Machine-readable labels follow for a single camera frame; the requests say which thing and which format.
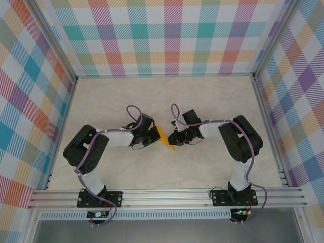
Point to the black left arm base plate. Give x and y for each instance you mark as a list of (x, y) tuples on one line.
[(115, 198)]

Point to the aluminium frame post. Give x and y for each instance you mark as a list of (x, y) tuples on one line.
[(57, 43), (272, 38)]

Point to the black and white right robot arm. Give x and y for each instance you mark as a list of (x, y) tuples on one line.
[(243, 141)]

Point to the black circuit board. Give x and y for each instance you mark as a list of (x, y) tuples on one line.
[(93, 214)]

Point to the aluminium frame rail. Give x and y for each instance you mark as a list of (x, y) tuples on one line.
[(62, 131), (164, 76), (269, 126)]

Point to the wide aluminium mounting rail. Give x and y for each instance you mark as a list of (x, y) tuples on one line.
[(164, 198)]

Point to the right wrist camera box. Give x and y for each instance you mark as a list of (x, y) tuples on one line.
[(174, 125)]

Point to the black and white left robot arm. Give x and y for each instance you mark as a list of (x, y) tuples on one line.
[(83, 152)]

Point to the circuit board with green light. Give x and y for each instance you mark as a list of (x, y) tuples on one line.
[(241, 212)]

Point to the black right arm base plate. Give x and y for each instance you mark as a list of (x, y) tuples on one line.
[(220, 198)]

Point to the orange cloth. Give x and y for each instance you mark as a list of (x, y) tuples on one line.
[(163, 138)]

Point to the aluminium frame bar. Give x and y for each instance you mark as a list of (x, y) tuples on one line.
[(31, 227), (301, 225)]

